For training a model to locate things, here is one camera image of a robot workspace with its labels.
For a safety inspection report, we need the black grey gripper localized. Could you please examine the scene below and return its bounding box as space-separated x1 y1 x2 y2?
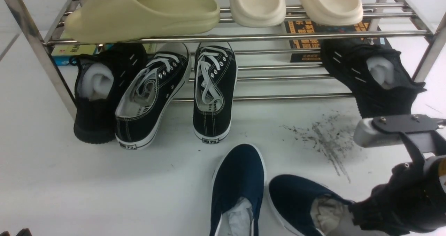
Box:
353 114 445 163

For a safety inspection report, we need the black canvas lace sneaker right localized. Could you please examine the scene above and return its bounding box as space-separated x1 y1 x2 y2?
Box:
193 42 238 144

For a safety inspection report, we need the cream foam slipper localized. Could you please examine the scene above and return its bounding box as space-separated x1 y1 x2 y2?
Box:
229 0 286 28
299 0 363 26

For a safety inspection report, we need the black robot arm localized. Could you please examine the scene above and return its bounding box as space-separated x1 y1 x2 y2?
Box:
348 114 446 236

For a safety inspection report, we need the navy slip-on shoe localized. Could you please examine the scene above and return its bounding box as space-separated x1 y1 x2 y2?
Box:
268 174 386 236
210 143 267 236

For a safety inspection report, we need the yellow blue book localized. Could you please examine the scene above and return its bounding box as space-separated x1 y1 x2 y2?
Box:
51 44 113 66

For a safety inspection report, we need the stainless steel shoe rack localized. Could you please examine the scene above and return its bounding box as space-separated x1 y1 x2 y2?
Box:
4 0 445 119

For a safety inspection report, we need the dark object bottom corner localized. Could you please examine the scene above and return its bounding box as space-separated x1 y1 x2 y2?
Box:
0 228 32 236

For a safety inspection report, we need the cream foam slipper left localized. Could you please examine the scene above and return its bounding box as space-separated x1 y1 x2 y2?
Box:
229 0 286 28

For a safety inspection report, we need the black canvas lace sneaker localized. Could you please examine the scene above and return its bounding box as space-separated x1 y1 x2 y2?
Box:
193 42 238 144
115 44 192 150

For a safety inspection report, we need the olive green foam slipper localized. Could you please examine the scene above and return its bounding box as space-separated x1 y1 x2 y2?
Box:
64 0 220 44

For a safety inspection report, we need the cream foam slipper right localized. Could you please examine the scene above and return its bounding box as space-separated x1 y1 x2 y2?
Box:
299 0 363 26

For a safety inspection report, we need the black canvas lace sneaker left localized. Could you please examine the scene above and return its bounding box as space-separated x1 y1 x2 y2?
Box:
115 44 192 150

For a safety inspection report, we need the black knit sneaker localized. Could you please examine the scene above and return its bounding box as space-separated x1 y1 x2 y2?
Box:
69 44 148 144
320 38 426 118

